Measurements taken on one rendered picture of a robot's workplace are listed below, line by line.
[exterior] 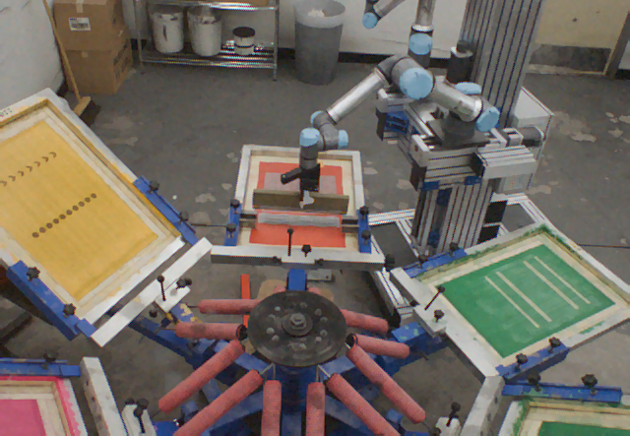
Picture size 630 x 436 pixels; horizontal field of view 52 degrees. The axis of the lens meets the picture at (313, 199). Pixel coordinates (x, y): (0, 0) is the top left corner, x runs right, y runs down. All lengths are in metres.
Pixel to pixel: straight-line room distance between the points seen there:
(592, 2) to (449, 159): 3.95
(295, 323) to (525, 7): 1.81
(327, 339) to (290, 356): 0.13
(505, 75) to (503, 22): 0.28
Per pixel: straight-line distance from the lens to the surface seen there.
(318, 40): 5.79
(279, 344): 1.92
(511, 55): 3.18
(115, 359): 3.63
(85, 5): 5.55
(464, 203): 3.57
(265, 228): 2.83
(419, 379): 3.58
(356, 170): 3.16
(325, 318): 1.99
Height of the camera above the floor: 2.79
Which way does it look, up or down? 38 degrees down
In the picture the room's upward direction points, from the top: 5 degrees clockwise
